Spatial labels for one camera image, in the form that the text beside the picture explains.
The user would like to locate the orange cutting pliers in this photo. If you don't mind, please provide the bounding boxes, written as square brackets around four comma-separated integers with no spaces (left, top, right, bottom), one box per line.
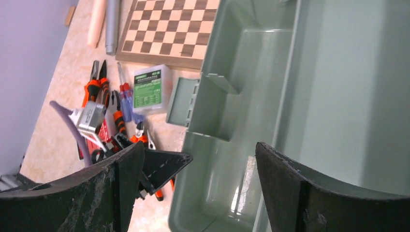
[129,121,164,203]

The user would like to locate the blue handle screwdriver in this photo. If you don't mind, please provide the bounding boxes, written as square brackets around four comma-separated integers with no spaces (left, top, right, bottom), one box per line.
[124,83,145,124]

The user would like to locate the pink microphone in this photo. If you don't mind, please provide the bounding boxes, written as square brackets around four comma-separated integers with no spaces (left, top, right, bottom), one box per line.
[87,0,106,48]

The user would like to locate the grey microphone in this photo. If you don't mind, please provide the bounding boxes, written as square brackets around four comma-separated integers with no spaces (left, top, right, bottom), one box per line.
[105,0,121,56]

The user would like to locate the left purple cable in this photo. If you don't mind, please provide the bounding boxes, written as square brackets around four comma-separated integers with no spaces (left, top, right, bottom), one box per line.
[49,100,93,168]

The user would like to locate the red blue screwdriver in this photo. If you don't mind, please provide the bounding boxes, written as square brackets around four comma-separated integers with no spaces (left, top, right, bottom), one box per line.
[117,61,132,122]

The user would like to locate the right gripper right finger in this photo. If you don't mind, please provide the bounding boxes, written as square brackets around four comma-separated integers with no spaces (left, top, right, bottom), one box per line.
[255,142,410,232]

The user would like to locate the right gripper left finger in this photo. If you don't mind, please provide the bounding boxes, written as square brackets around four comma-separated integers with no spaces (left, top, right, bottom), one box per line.
[0,143,145,232]

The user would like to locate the green label screw box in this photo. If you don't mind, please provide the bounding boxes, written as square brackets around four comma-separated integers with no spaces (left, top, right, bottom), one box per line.
[132,64,173,115]

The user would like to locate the wooden chessboard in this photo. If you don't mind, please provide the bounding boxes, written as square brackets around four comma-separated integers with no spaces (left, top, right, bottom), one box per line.
[116,0,220,71]

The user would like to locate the black orange striped pliers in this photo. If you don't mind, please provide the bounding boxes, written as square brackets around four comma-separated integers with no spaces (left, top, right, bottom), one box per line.
[108,90,128,138]

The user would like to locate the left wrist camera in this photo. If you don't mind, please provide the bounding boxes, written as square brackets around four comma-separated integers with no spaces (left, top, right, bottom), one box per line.
[68,101,106,143]

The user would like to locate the left wooden block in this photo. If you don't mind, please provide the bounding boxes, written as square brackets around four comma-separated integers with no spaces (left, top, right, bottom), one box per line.
[64,6,76,27]

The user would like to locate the green plastic toolbox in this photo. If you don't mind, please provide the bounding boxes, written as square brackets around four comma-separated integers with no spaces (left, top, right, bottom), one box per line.
[167,0,410,232]

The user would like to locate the large orange combination pliers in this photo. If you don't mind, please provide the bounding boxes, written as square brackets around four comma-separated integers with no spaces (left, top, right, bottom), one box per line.
[82,60,110,108]

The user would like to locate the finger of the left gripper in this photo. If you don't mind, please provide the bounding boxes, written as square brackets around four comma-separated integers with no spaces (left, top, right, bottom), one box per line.
[137,148,193,199]

